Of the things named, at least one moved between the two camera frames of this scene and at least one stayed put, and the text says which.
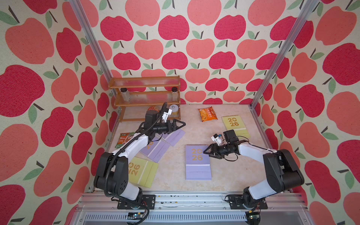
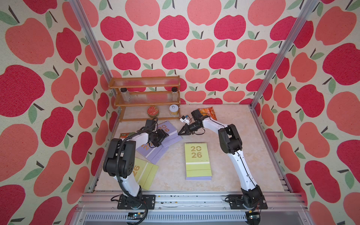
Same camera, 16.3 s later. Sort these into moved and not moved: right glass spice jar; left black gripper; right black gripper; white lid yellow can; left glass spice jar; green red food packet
Moved: right black gripper; left black gripper
Not moved: left glass spice jar; green red food packet; white lid yellow can; right glass spice jar
